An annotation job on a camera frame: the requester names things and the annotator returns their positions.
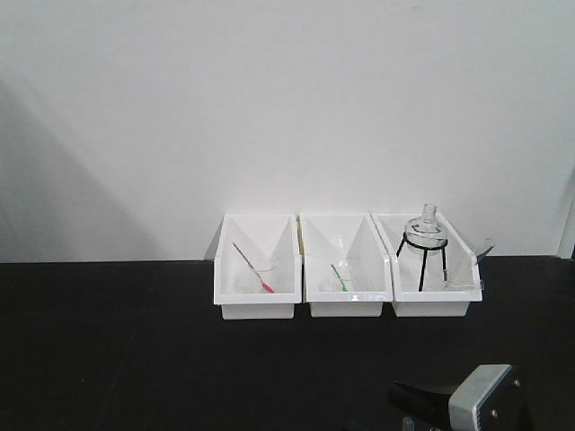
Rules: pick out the black tripod stand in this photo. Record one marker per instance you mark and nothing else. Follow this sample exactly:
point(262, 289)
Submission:
point(426, 250)

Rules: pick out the glass flask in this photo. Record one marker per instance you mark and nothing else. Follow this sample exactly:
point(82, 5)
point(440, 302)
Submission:
point(425, 231)

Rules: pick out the white storage bin middle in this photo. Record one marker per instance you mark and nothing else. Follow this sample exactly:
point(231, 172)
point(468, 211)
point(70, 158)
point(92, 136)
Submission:
point(350, 240)

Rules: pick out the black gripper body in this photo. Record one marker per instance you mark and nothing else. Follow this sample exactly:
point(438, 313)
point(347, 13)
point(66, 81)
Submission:
point(505, 409)

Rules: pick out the white storage bin left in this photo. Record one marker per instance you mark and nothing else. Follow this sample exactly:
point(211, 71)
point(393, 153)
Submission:
point(237, 291)

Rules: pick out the white storage bin right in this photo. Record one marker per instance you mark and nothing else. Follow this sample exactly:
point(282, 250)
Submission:
point(438, 298)

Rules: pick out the small glass beaker left bin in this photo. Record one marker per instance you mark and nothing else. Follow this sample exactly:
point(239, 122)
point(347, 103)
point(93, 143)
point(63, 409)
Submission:
point(264, 266)

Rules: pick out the small glass beaker middle bin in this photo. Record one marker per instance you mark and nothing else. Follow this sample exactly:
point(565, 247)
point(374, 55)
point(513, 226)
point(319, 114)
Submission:
point(347, 272)

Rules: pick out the white storage bin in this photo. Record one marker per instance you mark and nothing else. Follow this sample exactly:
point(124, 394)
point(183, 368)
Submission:
point(237, 291)
point(438, 298)
point(350, 240)

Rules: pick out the small glass beaker bin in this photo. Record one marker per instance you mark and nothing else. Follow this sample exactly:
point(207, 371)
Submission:
point(347, 272)
point(264, 266)

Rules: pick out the grey metal wrist camera mount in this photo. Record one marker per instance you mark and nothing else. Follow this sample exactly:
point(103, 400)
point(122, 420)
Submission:
point(465, 403)

